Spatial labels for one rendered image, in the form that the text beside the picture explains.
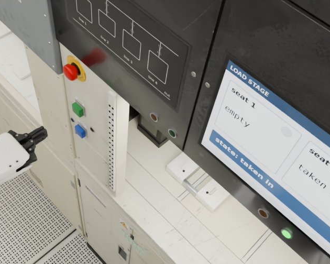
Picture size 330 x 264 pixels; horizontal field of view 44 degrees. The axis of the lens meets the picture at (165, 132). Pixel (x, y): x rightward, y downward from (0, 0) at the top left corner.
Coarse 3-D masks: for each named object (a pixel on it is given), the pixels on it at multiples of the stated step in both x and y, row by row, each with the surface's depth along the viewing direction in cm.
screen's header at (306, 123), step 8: (232, 64) 55; (232, 72) 56; (240, 72) 55; (248, 80) 55; (256, 80) 54; (256, 88) 54; (264, 88) 53; (264, 96) 54; (272, 96) 53; (280, 104) 53; (288, 104) 52; (288, 112) 53; (296, 112) 52; (296, 120) 52; (304, 120) 51; (312, 128) 51; (320, 128) 50; (320, 136) 51; (328, 136) 50; (328, 144) 51
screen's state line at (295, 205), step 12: (216, 132) 67; (216, 144) 69; (228, 144) 66; (228, 156) 68; (240, 156) 66; (252, 168) 65; (264, 180) 65; (276, 192) 64; (288, 192) 62; (288, 204) 64; (300, 204) 62; (300, 216) 63; (312, 216) 61; (324, 228) 61
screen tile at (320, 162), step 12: (312, 144) 53; (300, 156) 56; (312, 156) 54; (324, 156) 52; (312, 168) 55; (324, 168) 54; (288, 180) 61; (300, 180) 59; (300, 192) 60; (312, 192) 58; (312, 204) 60; (324, 204) 58
